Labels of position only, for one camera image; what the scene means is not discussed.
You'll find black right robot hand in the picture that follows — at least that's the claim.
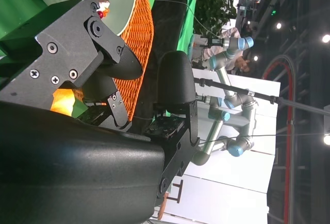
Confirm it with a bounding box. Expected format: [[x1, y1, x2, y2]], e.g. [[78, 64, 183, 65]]
[[0, 0, 201, 224]]

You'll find round orange ring bread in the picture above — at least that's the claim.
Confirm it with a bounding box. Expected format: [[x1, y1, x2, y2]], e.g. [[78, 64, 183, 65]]
[[50, 88, 77, 117]]

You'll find orange wicker basket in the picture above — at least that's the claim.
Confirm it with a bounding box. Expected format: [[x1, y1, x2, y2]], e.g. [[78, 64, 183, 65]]
[[73, 0, 155, 121]]

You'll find black boom pole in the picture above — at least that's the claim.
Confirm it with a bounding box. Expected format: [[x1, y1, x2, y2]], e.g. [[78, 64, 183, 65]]
[[193, 77, 330, 118]]

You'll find green leafy plant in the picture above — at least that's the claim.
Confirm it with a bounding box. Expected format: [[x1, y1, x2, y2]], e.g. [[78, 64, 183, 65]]
[[194, 0, 238, 36]]

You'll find red curved pipe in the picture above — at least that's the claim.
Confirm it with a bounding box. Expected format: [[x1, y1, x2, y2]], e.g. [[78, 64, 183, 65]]
[[261, 55, 297, 224]]

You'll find thin black hanging cable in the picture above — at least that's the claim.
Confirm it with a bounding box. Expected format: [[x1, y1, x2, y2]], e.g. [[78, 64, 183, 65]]
[[198, 132, 330, 148]]

